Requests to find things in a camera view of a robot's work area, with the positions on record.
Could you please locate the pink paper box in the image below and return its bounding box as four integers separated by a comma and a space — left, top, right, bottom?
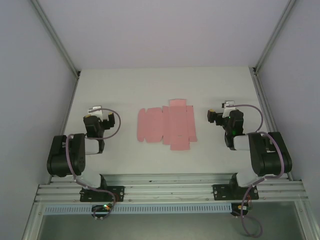
136, 98, 198, 152

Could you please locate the black electronics board with leds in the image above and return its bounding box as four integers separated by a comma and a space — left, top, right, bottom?
91, 204, 114, 221
230, 202, 254, 218

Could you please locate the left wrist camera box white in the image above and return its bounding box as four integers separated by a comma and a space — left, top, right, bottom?
87, 105, 104, 117

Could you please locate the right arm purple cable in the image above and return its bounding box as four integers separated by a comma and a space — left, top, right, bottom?
233, 103, 287, 237

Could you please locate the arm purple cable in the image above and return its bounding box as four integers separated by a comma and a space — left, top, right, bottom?
65, 107, 123, 221
233, 103, 287, 237

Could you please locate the aluminium table side rail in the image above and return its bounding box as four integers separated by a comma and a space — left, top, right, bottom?
50, 71, 81, 177
250, 71, 294, 181

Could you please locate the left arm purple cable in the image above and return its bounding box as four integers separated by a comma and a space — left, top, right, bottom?
65, 107, 123, 221

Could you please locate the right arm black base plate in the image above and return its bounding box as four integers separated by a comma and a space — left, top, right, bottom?
212, 184, 259, 202

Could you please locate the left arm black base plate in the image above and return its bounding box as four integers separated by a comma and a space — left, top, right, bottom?
79, 185, 126, 203

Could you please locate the aluminium mounting rail frame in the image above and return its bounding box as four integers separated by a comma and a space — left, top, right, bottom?
34, 172, 311, 205

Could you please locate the aluminium corner post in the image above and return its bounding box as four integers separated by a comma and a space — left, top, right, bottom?
30, 0, 82, 79
251, 0, 300, 76

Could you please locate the slotted grey cable duct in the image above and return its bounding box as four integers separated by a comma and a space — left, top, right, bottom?
43, 202, 233, 216

